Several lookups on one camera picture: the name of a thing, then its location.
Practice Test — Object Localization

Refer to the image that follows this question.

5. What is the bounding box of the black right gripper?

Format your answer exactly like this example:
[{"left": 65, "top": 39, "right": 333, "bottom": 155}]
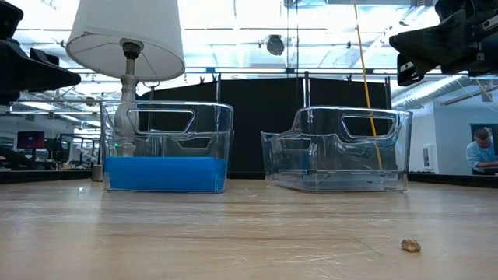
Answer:
[{"left": 388, "top": 9, "right": 498, "bottom": 87}]

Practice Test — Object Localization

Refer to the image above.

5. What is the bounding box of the red computer monitor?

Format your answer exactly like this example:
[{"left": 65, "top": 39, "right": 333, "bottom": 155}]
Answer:
[{"left": 16, "top": 130, "right": 46, "bottom": 151}]

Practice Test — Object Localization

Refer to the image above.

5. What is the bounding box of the white shade table lamp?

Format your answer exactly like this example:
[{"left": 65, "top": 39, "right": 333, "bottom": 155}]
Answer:
[{"left": 65, "top": 0, "right": 187, "bottom": 159}]

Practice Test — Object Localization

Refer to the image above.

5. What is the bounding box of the clear plastic bin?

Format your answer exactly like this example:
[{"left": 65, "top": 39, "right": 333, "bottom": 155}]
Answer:
[
  {"left": 100, "top": 100, "right": 235, "bottom": 194},
  {"left": 259, "top": 105, "right": 414, "bottom": 194}
]

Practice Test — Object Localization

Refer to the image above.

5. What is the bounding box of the person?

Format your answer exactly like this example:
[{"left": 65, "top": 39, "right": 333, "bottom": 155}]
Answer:
[{"left": 465, "top": 127, "right": 498, "bottom": 176}]

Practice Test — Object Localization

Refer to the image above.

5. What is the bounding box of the small brown crumb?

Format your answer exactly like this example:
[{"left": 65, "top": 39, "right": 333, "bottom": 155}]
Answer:
[{"left": 400, "top": 238, "right": 423, "bottom": 254}]

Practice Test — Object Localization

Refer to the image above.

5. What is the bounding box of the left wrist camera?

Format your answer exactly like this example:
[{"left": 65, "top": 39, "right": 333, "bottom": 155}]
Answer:
[{"left": 0, "top": 0, "right": 25, "bottom": 40}]

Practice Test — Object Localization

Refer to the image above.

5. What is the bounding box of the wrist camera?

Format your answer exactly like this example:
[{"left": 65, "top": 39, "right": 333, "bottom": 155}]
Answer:
[
  {"left": 434, "top": 0, "right": 498, "bottom": 23},
  {"left": 0, "top": 0, "right": 25, "bottom": 40}
]

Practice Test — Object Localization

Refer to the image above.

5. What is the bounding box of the yellow hanging cable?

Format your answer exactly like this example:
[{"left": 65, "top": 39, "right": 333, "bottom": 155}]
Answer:
[{"left": 352, "top": 0, "right": 384, "bottom": 170}]

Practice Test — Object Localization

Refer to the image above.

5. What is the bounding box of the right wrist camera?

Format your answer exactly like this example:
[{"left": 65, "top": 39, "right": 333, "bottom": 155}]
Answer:
[{"left": 434, "top": 0, "right": 498, "bottom": 23}]

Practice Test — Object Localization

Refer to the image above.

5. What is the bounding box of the white wall box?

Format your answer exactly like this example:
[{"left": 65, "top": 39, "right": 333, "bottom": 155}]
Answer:
[{"left": 422, "top": 143, "right": 435, "bottom": 170}]

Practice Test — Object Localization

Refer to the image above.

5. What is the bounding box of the small grey post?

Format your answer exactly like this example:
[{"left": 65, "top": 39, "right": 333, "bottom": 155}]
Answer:
[{"left": 90, "top": 163, "right": 104, "bottom": 183}]

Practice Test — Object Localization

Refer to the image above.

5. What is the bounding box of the black overhead camera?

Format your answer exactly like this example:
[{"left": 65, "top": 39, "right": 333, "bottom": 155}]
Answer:
[{"left": 265, "top": 33, "right": 286, "bottom": 57}]

